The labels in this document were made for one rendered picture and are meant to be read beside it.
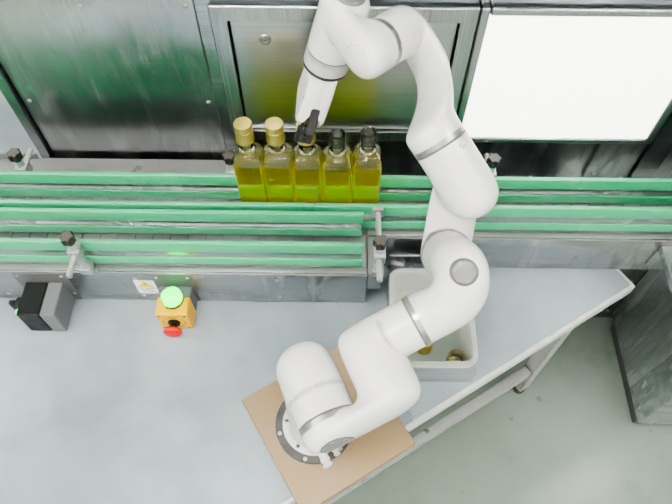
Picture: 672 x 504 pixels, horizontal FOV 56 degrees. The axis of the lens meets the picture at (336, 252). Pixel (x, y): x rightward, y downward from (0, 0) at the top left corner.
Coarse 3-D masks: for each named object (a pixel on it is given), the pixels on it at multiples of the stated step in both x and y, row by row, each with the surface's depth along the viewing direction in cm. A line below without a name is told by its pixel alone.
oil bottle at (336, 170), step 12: (324, 156) 120; (348, 156) 120; (324, 168) 120; (336, 168) 120; (348, 168) 120; (324, 180) 123; (336, 180) 123; (348, 180) 123; (324, 192) 127; (336, 192) 126; (348, 192) 126
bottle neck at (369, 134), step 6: (366, 126) 117; (366, 132) 117; (372, 132) 117; (360, 138) 117; (366, 138) 115; (372, 138) 116; (366, 144) 117; (372, 144) 117; (360, 150) 120; (366, 150) 118; (372, 150) 118
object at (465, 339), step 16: (400, 272) 135; (416, 272) 135; (400, 288) 140; (416, 288) 140; (448, 336) 135; (464, 336) 132; (416, 352) 133; (432, 352) 133; (448, 352) 133; (464, 352) 131
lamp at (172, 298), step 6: (168, 288) 131; (174, 288) 131; (162, 294) 131; (168, 294) 130; (174, 294) 130; (180, 294) 131; (162, 300) 131; (168, 300) 130; (174, 300) 130; (180, 300) 131; (168, 306) 131; (174, 306) 131
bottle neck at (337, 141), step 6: (330, 132) 116; (336, 132) 117; (342, 132) 116; (330, 138) 116; (336, 138) 115; (342, 138) 115; (330, 144) 117; (336, 144) 116; (342, 144) 117; (330, 150) 119; (336, 150) 117; (342, 150) 118; (336, 156) 119
